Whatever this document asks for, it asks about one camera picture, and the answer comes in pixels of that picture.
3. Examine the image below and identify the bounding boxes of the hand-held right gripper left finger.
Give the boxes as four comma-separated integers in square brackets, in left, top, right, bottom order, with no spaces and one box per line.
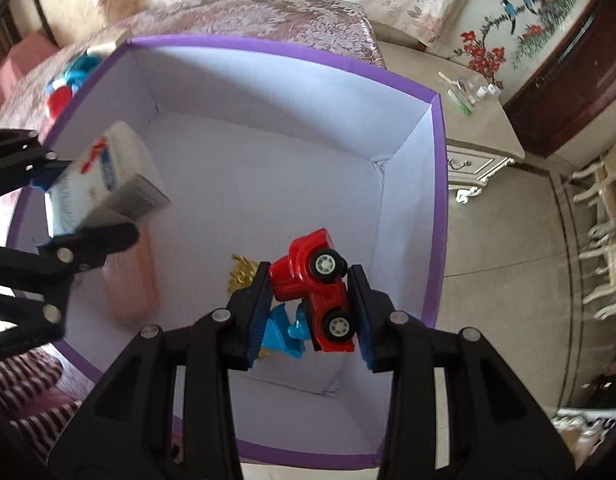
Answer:
[47,261,271,480]

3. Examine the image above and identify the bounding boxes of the green and white tube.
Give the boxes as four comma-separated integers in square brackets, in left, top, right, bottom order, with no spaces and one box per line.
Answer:
[448,89,474,116]

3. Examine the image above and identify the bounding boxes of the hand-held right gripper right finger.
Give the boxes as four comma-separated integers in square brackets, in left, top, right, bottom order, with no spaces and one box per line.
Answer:
[347,264,576,480]

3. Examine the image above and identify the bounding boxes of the white carved chair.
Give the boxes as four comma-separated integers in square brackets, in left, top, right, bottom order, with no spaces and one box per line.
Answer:
[570,157,616,321]

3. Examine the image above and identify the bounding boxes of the red white striped clothing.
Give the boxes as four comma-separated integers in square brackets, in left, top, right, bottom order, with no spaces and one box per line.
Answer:
[0,350,86,446]

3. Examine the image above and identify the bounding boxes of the red and blue toy car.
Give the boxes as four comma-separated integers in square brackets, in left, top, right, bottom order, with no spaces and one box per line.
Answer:
[260,228,361,359]

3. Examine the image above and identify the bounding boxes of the white printed box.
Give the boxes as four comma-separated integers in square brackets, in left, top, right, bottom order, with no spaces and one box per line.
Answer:
[45,121,171,237]

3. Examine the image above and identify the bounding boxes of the white carved nightstand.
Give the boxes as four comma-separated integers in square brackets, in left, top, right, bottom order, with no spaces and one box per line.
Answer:
[375,40,527,206]

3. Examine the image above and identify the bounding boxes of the pink covered stool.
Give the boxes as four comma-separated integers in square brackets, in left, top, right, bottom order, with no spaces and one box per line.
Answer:
[0,30,60,107]

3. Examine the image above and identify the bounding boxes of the flower and bird painted cabinet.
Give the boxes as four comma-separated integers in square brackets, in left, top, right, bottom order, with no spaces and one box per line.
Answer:
[453,0,616,161]

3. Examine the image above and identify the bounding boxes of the purple box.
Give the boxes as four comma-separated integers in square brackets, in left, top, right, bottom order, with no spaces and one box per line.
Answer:
[5,34,449,468]

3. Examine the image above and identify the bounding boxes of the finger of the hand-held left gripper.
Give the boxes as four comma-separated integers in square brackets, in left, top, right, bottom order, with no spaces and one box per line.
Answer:
[0,129,75,198]
[0,221,140,363]

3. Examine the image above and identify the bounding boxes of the blue candy toy machine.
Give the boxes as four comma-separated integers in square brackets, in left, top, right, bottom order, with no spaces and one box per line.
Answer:
[48,52,101,96]

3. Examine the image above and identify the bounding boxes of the black curved bed frame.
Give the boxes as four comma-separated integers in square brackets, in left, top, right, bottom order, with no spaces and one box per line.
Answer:
[28,0,59,48]

